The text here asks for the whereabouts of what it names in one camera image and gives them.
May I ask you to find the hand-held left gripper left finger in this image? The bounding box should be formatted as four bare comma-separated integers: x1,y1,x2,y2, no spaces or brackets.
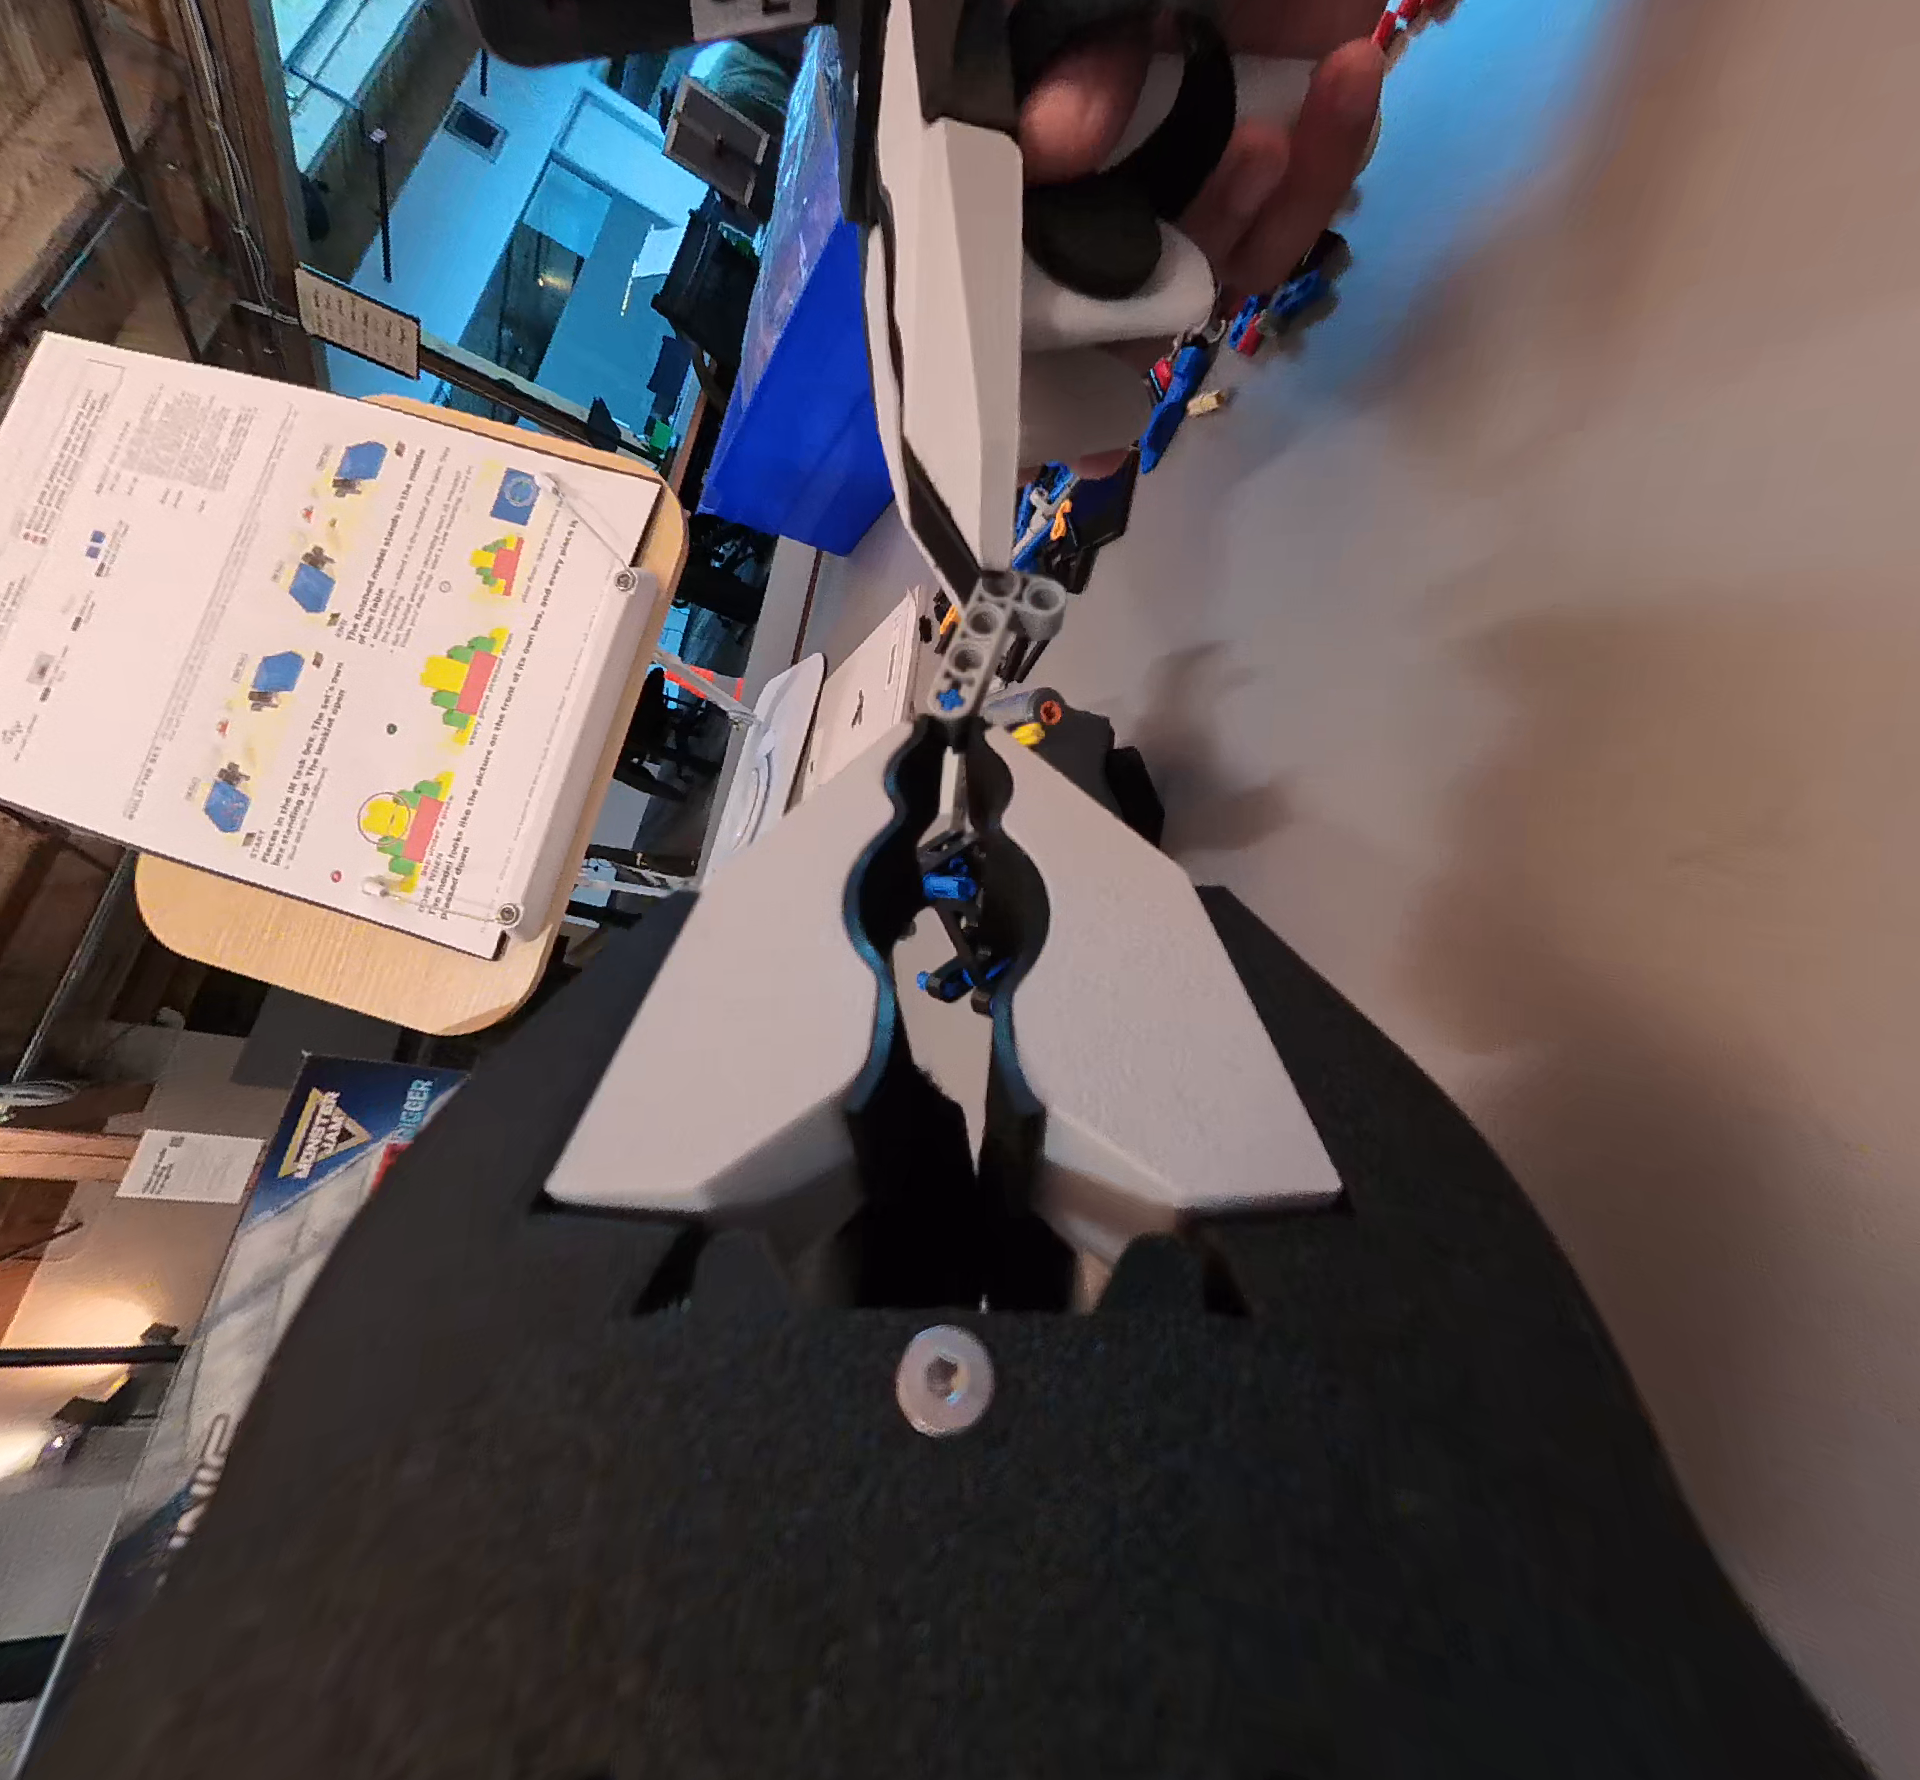
540,716,925,1285

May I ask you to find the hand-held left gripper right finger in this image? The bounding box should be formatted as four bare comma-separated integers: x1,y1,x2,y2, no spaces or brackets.
961,722,1345,1272

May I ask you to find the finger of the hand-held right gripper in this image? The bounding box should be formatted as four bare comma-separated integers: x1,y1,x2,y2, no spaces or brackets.
874,0,1030,568
858,220,991,607

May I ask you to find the partly built lego assembly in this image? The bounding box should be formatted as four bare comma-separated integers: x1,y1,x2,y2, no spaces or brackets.
909,568,1169,1013

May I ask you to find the pile of lego pieces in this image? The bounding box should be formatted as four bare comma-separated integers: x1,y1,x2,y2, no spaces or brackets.
1020,0,1464,599

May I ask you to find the lego instruction booklet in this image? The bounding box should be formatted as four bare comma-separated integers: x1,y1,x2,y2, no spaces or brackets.
800,587,925,800

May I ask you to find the printed cardboard lego box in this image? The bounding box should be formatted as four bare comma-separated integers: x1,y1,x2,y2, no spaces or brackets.
114,1052,472,1601

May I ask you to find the blue plastic bin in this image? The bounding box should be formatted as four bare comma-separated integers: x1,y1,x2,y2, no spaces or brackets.
696,27,903,557

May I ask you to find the clear plastic bag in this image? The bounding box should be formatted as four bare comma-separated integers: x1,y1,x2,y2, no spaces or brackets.
758,32,865,357

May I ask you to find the black office chair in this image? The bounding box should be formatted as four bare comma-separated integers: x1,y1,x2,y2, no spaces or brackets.
649,201,770,363

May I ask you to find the white stand base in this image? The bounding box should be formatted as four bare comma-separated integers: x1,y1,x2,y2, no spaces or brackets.
706,654,829,853

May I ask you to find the small paper sign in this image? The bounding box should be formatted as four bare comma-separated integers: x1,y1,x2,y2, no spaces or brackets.
293,264,424,382

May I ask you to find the printed instruction sheet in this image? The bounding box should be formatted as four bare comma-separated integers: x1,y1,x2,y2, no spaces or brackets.
0,331,666,959

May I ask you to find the white wall notice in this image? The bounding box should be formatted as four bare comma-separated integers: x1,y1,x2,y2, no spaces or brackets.
117,1129,265,1207

